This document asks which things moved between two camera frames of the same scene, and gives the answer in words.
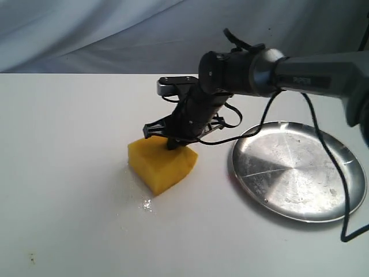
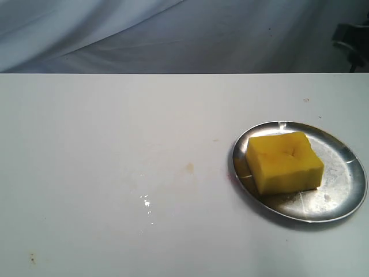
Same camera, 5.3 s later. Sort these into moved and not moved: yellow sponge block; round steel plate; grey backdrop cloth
Moved: yellow sponge block
Not moved: grey backdrop cloth; round steel plate
